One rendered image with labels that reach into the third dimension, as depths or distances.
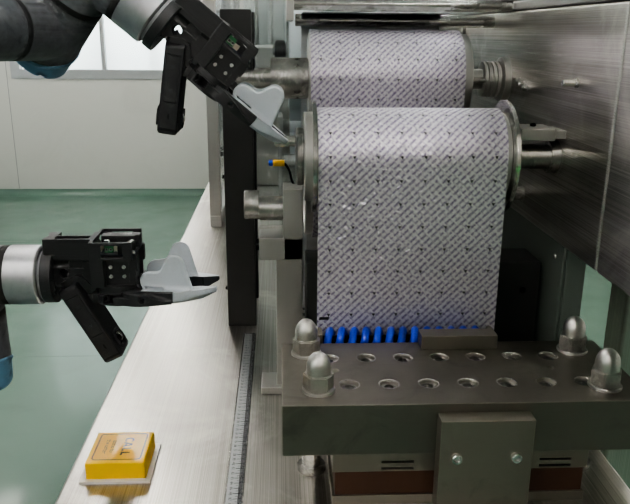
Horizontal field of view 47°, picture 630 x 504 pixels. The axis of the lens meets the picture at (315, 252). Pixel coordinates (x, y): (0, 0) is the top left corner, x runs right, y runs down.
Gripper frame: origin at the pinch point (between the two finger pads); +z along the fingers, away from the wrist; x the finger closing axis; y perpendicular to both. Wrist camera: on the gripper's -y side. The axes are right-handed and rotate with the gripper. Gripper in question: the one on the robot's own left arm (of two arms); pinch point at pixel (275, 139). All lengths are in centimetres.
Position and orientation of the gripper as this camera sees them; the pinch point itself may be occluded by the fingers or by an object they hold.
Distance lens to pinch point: 94.3
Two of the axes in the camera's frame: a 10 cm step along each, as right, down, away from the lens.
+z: 7.6, 6.1, 2.2
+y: 6.5, -7.4, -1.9
